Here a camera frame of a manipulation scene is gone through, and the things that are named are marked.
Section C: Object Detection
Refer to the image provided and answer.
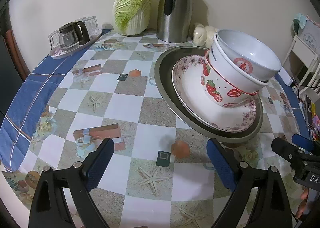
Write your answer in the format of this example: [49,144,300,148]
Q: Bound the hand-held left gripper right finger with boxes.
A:
[206,138,293,228]

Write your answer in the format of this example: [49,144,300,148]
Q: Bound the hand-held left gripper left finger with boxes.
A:
[28,137,115,228]

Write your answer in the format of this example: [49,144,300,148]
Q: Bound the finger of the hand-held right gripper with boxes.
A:
[271,137,320,166]
[292,133,320,155]

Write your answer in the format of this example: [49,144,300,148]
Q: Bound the strawberry print bowl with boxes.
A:
[200,49,259,108]

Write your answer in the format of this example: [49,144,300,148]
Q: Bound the pink floral round plate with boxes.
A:
[172,55,257,130]

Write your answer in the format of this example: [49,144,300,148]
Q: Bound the white red emblem bowl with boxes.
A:
[215,29,282,81]

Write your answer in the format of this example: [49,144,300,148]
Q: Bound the stainless steel basin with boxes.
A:
[154,46,263,143]

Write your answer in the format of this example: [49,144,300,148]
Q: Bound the person's right hand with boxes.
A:
[296,189,310,221]

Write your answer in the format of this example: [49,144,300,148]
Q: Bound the colourful small trinkets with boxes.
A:
[310,103,320,141]

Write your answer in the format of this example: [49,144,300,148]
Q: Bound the black smartphone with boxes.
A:
[304,95,313,128]

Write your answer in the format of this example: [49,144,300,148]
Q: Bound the patterned plastic table cover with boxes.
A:
[2,29,310,228]

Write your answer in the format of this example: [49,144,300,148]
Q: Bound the white power strip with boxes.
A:
[276,67,294,86]

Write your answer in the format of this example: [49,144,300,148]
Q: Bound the white folding chair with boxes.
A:
[282,34,320,88]

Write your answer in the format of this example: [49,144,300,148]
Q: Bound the blue checked tablecloth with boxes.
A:
[0,29,310,172]

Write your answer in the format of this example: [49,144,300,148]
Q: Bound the pale printed cushion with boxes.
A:
[299,19,320,52]

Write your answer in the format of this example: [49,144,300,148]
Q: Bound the oval serving tray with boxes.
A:
[49,29,103,59]

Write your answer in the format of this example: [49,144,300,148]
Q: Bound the teal cloth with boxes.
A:
[293,13,308,35]

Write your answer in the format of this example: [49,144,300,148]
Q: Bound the dark cabinet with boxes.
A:
[0,8,30,118]

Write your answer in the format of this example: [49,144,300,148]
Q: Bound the bag of white steamed buns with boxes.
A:
[193,23,220,48]

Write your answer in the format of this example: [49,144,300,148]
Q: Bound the stainless steel thermos jug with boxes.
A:
[157,0,193,43]

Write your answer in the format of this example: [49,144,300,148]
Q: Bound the napa cabbage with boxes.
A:
[112,0,152,36]

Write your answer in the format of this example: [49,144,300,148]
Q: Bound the thin black cable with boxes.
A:
[294,67,320,89]

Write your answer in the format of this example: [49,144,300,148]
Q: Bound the glass pot with black handle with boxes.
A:
[59,21,90,52]

